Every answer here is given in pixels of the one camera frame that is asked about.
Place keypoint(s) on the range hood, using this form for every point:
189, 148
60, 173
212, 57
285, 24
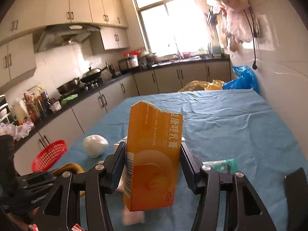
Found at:
59, 35

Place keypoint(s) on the green cloth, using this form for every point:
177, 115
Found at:
69, 98

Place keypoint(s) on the blue table cloth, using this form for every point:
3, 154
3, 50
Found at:
217, 125

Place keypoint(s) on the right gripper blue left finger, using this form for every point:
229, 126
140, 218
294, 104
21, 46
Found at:
114, 165

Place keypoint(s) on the steel rice cooker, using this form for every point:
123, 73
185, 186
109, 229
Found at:
128, 62

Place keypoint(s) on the green white packet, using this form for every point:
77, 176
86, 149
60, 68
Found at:
228, 166

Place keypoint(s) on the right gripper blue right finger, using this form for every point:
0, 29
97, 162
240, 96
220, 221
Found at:
191, 165

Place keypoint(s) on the wok with lid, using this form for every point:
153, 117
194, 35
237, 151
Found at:
92, 74

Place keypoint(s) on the red plastic basket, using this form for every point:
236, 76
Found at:
49, 156

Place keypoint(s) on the yellow plastic bag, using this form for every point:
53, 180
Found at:
202, 85

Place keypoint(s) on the blue plastic bag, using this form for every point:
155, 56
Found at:
246, 79

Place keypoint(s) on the orange medicine box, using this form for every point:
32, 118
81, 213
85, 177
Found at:
152, 157

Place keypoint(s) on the clear plastic bag on counter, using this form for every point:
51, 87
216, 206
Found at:
17, 132

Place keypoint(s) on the white electric kettle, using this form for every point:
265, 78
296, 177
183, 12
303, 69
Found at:
20, 111

